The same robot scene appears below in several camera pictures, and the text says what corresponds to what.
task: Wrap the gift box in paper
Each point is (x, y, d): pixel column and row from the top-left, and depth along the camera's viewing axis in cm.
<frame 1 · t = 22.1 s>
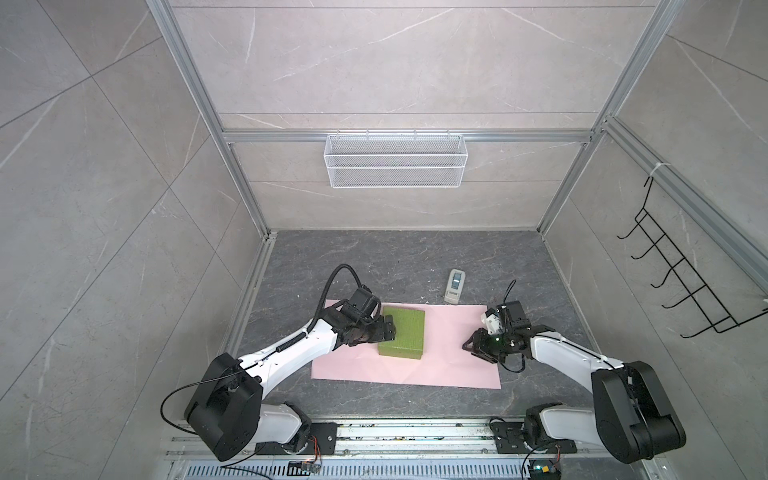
left hand: (385, 326, 84), fingers open
right hand: (467, 345, 88), fingers open
pink wrapping paper sheet: (445, 362, 88), on the table
green gift box: (409, 335, 85), point 8 cm above the table
grey tape dispenser: (455, 286, 101), point 4 cm above the table

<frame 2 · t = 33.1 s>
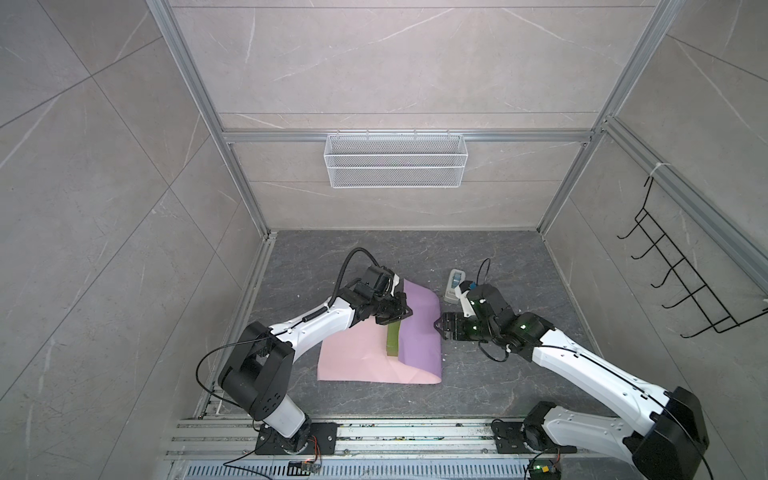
left hand: (414, 306, 83), fingers closed
right hand: (444, 323, 79), fingers open
pink wrapping paper sheet: (357, 352, 90), on the table
the other named things where they were.

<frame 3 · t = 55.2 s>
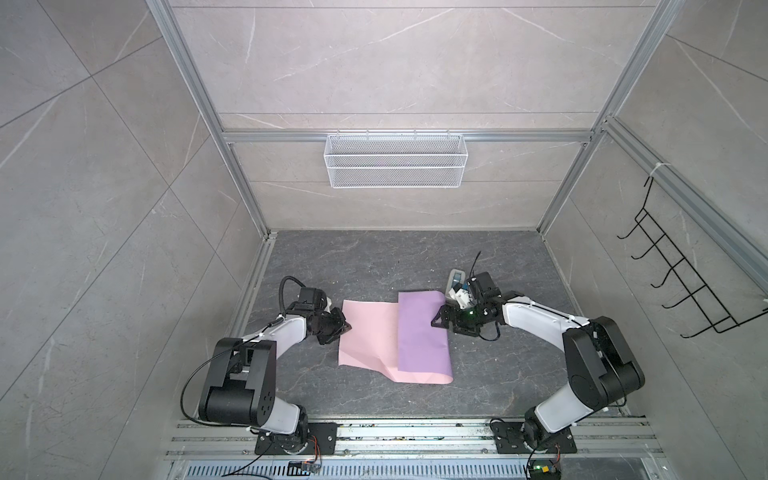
left hand: (350, 319, 91), fingers closed
right hand: (443, 324, 90), fingers open
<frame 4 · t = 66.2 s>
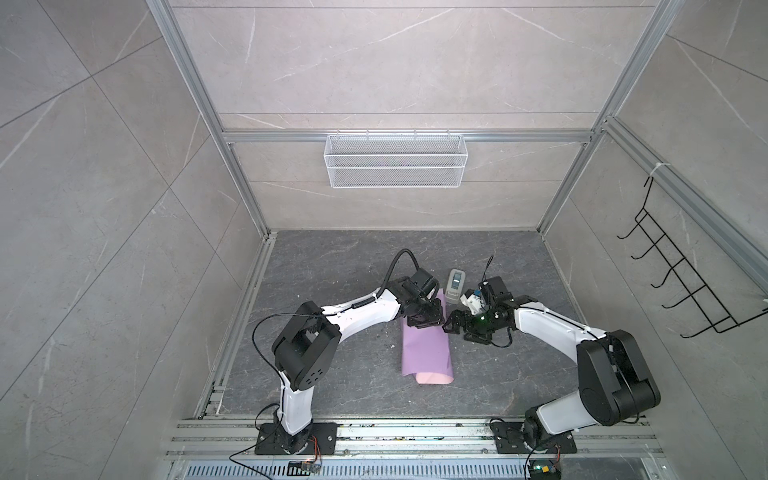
left hand: (445, 317, 85), fingers open
right hand: (454, 329, 88), fingers open
pink wrapping paper sheet: (426, 351, 83), point 7 cm above the table
